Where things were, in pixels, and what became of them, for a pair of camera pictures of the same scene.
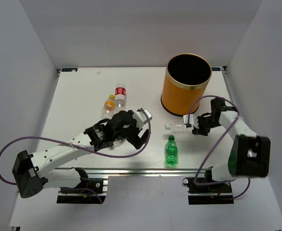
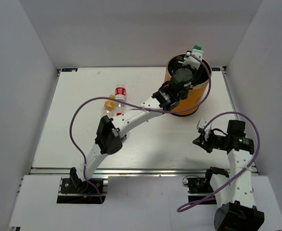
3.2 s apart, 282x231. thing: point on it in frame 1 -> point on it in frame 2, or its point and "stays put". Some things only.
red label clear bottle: [120, 97] stays put
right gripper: [201, 131] -> [201, 140]
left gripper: [142, 140] -> [196, 73]
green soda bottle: [171, 150] -> [197, 47]
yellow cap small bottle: [108, 110] stays put
